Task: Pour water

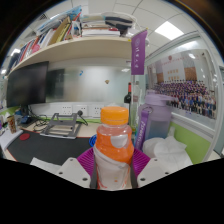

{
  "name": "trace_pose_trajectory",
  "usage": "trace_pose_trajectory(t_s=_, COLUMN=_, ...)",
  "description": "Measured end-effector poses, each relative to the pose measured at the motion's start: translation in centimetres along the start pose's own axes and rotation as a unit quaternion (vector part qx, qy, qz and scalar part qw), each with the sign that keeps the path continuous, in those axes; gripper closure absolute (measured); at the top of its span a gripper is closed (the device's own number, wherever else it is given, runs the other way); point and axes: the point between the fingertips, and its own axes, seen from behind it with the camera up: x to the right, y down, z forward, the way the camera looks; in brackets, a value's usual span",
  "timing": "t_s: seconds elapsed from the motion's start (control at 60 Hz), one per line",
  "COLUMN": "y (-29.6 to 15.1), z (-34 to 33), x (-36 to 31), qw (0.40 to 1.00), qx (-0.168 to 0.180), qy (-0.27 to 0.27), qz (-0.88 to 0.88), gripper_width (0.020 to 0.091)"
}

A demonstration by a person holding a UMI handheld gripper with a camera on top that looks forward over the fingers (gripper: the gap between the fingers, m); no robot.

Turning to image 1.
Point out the purple hanging banner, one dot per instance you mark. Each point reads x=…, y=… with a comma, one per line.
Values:
x=139, y=53

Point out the orange-capped drink bottle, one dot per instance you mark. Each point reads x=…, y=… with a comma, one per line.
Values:
x=113, y=150

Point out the flat round red coaster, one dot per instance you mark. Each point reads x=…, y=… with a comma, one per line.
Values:
x=24, y=136

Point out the white handwritten paper sheet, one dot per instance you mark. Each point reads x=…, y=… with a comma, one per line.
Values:
x=8, y=140

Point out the black computer monitor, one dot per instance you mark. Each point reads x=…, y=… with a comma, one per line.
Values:
x=26, y=85

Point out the wall shelf with books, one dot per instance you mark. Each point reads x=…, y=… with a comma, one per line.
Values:
x=83, y=48

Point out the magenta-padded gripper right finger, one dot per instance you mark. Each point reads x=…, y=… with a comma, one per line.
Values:
x=153, y=171

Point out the dark wine bottle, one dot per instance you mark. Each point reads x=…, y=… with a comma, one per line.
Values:
x=127, y=96

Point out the white wall socket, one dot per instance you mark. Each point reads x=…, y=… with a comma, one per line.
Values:
x=66, y=109
x=97, y=111
x=83, y=108

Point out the white folded paper sheet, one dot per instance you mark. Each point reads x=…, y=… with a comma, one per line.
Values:
x=43, y=164

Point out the grey metal laptop stand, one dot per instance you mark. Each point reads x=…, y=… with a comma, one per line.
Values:
x=61, y=128

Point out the black desk mat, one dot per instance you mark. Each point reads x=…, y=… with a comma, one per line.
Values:
x=50, y=148

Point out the group photo poster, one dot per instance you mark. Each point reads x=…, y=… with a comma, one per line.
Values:
x=186, y=90

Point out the white plastic bag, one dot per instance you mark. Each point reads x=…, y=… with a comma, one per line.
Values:
x=170, y=151

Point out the purple water jug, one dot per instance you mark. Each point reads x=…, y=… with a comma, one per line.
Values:
x=156, y=120

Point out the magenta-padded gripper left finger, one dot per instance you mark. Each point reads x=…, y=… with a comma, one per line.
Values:
x=71, y=171

